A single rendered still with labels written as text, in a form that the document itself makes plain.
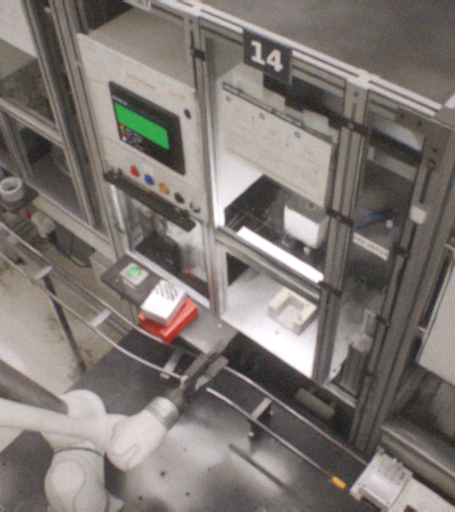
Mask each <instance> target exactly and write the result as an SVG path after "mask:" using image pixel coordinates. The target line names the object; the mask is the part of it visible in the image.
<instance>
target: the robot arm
mask: <svg viewBox="0 0 455 512"><path fill-rule="evenodd" d="M227 347H228V345H227V344H226V343H224V342H222V341H221V340H219V341H218V342H217V343H216V344H215V345H214V346H213V347H212V348H211V350H210V351H208V352H207V353H206V354H205V355H204V354H203V353H201V354H200V356H199V357H198V358H197V359H196V360H194V361H193V363H192V364H191V366H190V367H189V368H188V369H187V371H186V372H185V373H184V374H183V375H182V376H179V377H180V378H178V379H180V380H181V384H180V385H178V387H177V388H176V389H173V388H170V389H168V390H167V391H166V392H165V393H164V394H162V395H161V396H160V397H156V398H155V399H154V400H153V401H152V402H151V403H150V404H149V406H148V407H147V408H146V409H144V410H143V411H142V412H141V413H139V414H138V415H134V416H132V417H125V416H123V415H106V413H105V409H104V406H103V404H102V401H101V400H100V398H99V397H98V396H96V394H94V393H92V392H90V391H87V390H74V391H71V392H69V393H67V394H65V395H61V396H57V395H55V394H54V393H51V392H49V391H48V390H46V389H45V387H43V386H42V385H40V384H39V383H37V382H36V381H34V380H32V379H30V378H29V377H27V376H25V375H24V374H22V372H21V371H19V370H18V369H16V368H15V367H13V366H12V365H9V364H8V363H6V362H4V361H3V360H1V359H0V427H11V428H20V429H27V430H34V431H40V433H42V435H43V436H44V438H46V440H47V441H48V443H49V444H50V446H51V447H52V448H54V454H53V460H52V463H51V466H50V468H49V470H48V472H47V474H46V477H45V494H47V497H48V500H49V502H50V504H51V505H50V507H49V508H48V510H47V512H118V511H120V510H121V509H122V508H123V507H124V503H123V501H122V500H121V499H118V498H116V497H115V496H114V495H113V494H110V493H109V492H108V491H107V490H106V488H105V487H104V454H105V452H107V455H108V457H109V459H110V461H111V462H112V464H113V465H115V466H116V467H118V468H119V469H121V470H123V471H128V470H131V469H132V468H134V467H137V466H138V465H140V464H141V463H143V462H144V461H145V460H146V459H147V458H148V457H149V456H150V455H151V454H152V453H153V452H154V451H155V450H157V449H156V447H158V446H159V445H160V444H161V442H162V441H163V438H164V437H165V435H166V434H167V433H168V432H169V431H170V430H171V429H172V428H173V427H174V426H175V424H177V423H178V421H179V420H180V416H181V415H182V414H183V413H184V411H185V410H186V409H187V408H188V405H191V403H192V402H194V401H195V399H196V398H197V397H198V396H199V395H200V394H201V393H202V392H204V391H205V390H206V389H207V388H209V387H210V386H211V385H212V383H211V382H212V380H213V378H214V377H215V376H216V375H217V374H218V373H219V372H220V371H221V370H222V368H224V367H225V366H226V365H227V363H228V362H229V360H227V359H226V358H225V357H222V356H220V357H219V358H218V359H217V360H216V361H215V362H214V363H213V361H214V360H215V359H216V358H217V357H218V356H219V355H220V354H221V353H222V352H224V351H225V350H226V348H227ZM210 362H212V363H213V364H212V366H211V367H210V368H208V369H207V370H206V371H205V372H204V373H203V376H201V377H200V375H201V374H202V372H203V371H204V370H205V368H206V367H207V364H208V363H210ZM199 377H200V378H199ZM198 378H199V379H198ZM192 380H193V381H192Z"/></svg>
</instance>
